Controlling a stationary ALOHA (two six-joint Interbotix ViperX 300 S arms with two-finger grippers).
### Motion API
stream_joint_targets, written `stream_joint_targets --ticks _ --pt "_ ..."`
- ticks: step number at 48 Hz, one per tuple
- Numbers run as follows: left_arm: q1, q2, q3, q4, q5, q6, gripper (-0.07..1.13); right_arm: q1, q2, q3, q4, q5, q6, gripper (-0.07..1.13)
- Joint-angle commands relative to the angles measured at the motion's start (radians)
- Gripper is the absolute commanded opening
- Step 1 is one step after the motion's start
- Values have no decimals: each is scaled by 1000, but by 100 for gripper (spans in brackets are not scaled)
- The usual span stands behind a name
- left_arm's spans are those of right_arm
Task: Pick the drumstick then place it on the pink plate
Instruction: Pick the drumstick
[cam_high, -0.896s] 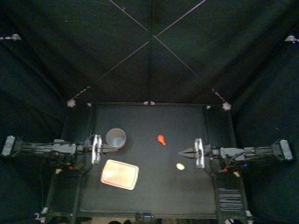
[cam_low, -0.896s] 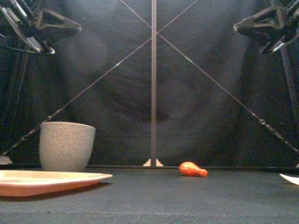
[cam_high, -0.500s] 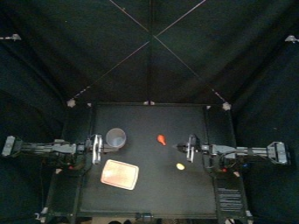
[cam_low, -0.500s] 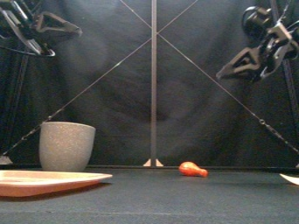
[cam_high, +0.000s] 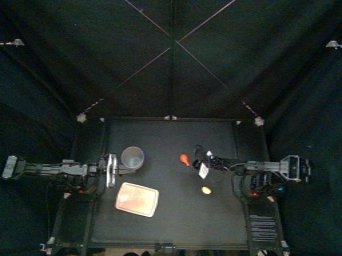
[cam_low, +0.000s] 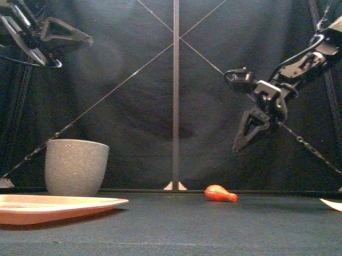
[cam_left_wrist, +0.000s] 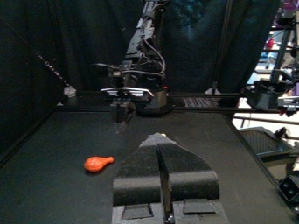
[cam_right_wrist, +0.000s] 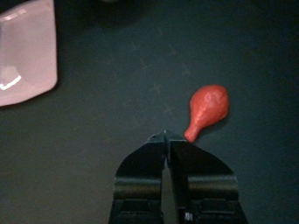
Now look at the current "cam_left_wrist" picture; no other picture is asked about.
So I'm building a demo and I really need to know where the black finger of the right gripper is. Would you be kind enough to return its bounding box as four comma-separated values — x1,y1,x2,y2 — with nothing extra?
122,101,137,130
110,101,125,135

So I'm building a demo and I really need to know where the black cloth curtain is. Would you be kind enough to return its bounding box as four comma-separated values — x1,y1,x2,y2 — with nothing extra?
57,0,281,95
0,0,80,152

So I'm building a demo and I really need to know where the grey ribbed panel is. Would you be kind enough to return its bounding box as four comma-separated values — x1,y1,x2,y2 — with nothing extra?
180,96,220,109

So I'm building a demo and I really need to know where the grey robot arm cable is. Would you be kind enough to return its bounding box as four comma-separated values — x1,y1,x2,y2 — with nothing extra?
140,37,167,77

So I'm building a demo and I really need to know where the white wire anchor bracket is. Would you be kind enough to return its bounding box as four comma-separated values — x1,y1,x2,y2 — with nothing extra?
62,85,78,99

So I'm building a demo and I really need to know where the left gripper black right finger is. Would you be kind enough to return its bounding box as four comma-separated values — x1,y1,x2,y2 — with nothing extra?
156,132,231,224

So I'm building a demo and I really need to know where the vertical frame pole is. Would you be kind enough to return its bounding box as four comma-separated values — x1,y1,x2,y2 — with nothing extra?
204,0,235,95

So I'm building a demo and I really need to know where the black frame rail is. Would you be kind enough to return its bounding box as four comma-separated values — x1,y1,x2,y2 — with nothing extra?
57,91,284,114

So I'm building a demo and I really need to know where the black mesh chair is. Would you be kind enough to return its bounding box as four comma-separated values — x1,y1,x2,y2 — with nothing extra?
237,126,299,165

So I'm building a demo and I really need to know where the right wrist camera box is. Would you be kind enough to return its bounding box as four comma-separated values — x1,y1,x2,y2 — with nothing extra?
93,60,133,81

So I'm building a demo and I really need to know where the orange toy drumstick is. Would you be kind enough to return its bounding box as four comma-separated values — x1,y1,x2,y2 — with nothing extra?
82,155,116,173

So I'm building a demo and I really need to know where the black box with two sockets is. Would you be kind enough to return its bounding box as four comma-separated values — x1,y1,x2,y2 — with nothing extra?
276,174,299,203

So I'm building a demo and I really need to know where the diagonal bracing wire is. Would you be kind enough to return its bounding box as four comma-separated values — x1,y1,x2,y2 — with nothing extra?
36,53,70,88

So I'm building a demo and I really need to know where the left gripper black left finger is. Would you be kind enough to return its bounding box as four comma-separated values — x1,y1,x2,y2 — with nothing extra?
110,133,165,224

